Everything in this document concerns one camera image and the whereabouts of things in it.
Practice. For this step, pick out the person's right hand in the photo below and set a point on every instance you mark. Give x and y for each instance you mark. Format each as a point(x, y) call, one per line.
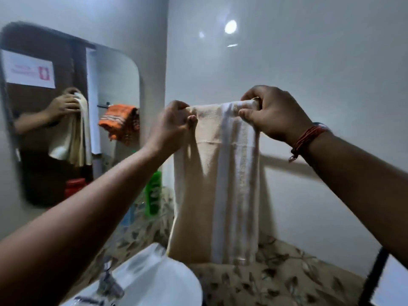
point(277, 114)

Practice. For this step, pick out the person's left hand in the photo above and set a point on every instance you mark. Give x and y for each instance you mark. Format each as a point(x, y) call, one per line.
point(170, 130)

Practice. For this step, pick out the green pump bottle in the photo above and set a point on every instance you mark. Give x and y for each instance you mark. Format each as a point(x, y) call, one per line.
point(153, 194)

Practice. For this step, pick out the yellow striped towel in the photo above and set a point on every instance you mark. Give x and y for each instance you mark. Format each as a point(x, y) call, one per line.
point(216, 188)

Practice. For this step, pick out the blue white pump bottle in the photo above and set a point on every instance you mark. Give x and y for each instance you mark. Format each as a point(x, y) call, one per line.
point(127, 217)

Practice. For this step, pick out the white wash basin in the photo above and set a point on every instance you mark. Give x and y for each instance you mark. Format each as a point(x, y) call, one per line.
point(159, 280)

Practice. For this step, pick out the black comb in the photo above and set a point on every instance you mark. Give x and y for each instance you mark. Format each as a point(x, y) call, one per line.
point(84, 300)

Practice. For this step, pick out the person's right forearm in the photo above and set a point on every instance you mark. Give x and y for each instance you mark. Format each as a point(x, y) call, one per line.
point(363, 181)

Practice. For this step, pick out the person's left forearm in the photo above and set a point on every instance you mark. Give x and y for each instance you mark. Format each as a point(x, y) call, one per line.
point(63, 235)

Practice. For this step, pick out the basin faucet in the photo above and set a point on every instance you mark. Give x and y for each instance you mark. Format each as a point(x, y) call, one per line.
point(110, 282)

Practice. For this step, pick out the rounded wall mirror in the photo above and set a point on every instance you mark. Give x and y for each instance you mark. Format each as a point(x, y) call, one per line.
point(121, 79)

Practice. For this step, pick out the black door frame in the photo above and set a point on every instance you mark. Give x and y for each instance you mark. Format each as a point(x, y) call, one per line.
point(374, 277)

